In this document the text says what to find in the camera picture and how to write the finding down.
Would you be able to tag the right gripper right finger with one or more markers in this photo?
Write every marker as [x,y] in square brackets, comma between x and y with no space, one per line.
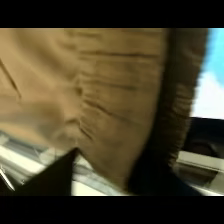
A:
[153,183]

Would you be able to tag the brown trousers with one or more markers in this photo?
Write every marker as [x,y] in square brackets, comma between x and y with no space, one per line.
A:
[110,86]

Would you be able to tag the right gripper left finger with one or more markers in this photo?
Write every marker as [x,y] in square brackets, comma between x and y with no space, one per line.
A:
[55,180]

